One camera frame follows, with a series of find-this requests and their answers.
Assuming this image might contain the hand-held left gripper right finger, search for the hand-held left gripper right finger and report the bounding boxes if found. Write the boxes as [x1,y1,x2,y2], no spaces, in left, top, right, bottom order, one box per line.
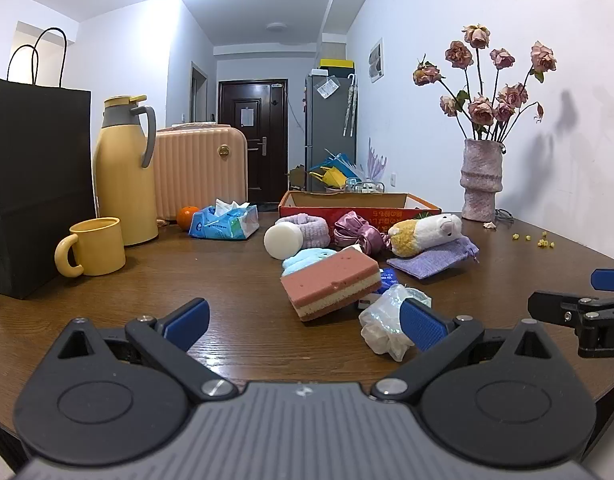
[369,297,560,404]

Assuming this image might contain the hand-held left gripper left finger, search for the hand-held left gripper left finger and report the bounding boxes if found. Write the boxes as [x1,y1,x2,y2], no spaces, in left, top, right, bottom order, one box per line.
[57,297,238,402]

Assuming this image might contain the clear plastic bag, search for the clear plastic bag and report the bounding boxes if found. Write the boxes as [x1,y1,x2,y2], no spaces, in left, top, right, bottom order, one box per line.
[358,283,433,362]

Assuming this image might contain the blue pocket tissue packet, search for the blue pocket tissue packet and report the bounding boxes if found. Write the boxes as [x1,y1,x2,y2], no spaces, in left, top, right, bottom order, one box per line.
[358,267,402,310]

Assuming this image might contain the pink layered sponge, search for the pink layered sponge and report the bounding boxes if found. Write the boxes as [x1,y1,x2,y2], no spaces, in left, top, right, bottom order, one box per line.
[279,249,384,322]

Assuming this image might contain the purple satin scrunchie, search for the purple satin scrunchie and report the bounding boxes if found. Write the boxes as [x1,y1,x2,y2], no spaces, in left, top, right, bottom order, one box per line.
[333,211,390,257]

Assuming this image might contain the white round sponge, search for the white round sponge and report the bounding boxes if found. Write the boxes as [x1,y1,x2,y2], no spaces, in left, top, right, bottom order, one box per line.
[263,222,304,260]

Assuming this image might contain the light blue fluffy sponge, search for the light blue fluffy sponge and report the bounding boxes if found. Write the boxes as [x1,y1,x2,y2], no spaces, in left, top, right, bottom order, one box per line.
[281,248,338,277]

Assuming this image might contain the orange-edged cardboard box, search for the orange-edged cardboard box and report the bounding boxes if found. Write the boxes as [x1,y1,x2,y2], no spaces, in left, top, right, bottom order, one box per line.
[278,191,443,233]

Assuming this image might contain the blue soft tissue pack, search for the blue soft tissue pack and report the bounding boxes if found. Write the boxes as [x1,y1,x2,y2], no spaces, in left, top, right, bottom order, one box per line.
[188,199,260,242]

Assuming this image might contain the yellow flower crumbs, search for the yellow flower crumbs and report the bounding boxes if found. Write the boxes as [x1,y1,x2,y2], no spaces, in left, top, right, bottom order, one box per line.
[509,231,556,249]

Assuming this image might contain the white yellow plush toy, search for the white yellow plush toy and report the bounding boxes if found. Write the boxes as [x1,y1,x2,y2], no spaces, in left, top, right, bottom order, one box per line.
[388,213,464,260]

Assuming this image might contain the yellow mug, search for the yellow mug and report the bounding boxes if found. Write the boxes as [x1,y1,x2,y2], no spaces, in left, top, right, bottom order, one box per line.
[54,217,126,278]

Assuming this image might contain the pink textured vase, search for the pink textured vase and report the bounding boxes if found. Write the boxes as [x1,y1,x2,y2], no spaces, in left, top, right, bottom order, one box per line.
[460,139,506,223]

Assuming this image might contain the pink ribbed suitcase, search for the pink ribbed suitcase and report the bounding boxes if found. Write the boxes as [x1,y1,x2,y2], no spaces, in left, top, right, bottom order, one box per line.
[154,125,249,222]

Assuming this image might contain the yellow thermos jug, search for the yellow thermos jug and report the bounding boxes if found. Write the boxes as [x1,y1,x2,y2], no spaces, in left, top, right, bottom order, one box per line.
[92,95,160,247]

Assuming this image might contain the lavender fluffy wristband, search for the lavender fluffy wristband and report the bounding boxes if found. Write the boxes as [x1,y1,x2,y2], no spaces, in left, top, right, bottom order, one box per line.
[275,213,334,251]

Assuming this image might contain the dark brown entrance door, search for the dark brown entrance door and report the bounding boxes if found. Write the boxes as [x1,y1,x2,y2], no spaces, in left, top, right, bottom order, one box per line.
[218,79,289,204]

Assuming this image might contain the yellow plastic object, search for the yellow plastic object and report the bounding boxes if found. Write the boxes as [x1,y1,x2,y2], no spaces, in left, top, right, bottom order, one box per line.
[309,166,347,188]

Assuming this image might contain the blue flat board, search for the blue flat board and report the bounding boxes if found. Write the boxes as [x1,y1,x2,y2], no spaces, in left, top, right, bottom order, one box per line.
[309,152,360,181]

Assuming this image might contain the black paper bag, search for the black paper bag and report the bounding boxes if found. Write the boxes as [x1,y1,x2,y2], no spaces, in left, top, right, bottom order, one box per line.
[0,27,93,301]

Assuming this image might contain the bunch of dried roses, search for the bunch of dried roses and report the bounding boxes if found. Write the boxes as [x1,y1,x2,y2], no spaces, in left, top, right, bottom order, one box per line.
[413,24,558,143]

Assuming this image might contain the grey refrigerator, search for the grey refrigerator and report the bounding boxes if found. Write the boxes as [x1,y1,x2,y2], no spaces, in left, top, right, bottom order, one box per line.
[305,74,358,193]

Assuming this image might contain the grey interior door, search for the grey interior door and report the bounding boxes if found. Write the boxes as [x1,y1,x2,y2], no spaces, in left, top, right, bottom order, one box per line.
[189,61,209,123]

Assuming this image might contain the white folded umbrella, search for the white folded umbrella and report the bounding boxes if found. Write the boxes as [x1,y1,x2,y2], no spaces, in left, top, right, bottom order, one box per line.
[343,73,360,137]

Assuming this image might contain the clear plastic sleeve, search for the clear plastic sleeve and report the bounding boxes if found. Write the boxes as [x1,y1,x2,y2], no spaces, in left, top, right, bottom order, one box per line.
[317,77,343,101]

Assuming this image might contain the purple drawstring pouch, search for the purple drawstring pouch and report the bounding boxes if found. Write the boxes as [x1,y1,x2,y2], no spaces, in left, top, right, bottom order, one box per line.
[386,236,480,278]

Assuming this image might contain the purple wing wall decoration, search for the purple wing wall decoration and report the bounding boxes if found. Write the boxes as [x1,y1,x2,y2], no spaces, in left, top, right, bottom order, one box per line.
[367,137,388,181]

